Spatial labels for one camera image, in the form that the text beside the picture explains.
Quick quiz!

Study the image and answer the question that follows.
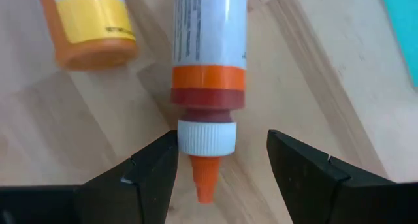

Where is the orange-tipped food coloring bottle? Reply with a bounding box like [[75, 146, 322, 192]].
[[169, 0, 248, 205]]

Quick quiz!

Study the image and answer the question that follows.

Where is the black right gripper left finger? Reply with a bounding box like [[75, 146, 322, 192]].
[[78, 129, 179, 224]]

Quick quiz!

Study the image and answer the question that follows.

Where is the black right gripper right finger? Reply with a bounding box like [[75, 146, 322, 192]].
[[266, 129, 396, 224]]

